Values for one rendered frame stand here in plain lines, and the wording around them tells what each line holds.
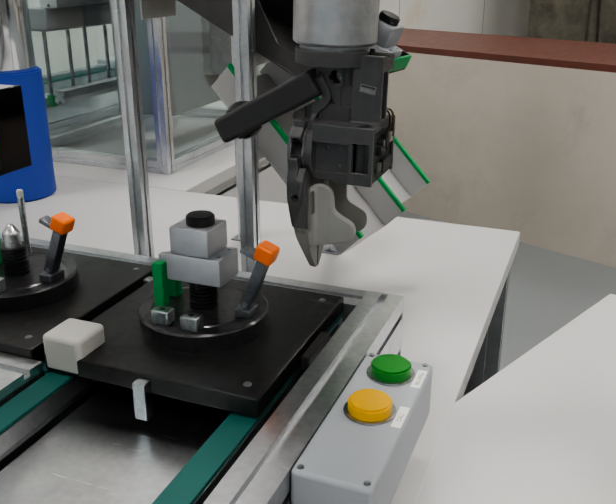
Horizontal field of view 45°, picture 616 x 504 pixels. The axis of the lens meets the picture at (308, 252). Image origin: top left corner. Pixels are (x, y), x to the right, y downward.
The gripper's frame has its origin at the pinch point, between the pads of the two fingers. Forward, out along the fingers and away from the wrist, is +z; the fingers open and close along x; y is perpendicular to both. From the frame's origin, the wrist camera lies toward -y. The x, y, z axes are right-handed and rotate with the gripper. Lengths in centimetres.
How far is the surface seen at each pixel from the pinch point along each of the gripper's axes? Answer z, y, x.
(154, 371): 10.1, -11.1, -11.6
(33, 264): 8.8, -37.1, 2.3
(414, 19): 19, -120, 532
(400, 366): 9.3, 10.8, -2.3
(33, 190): 21, -84, 56
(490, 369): 48, 13, 69
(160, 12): -19.5, -34.1, 29.2
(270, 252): 0.1, -3.5, -1.4
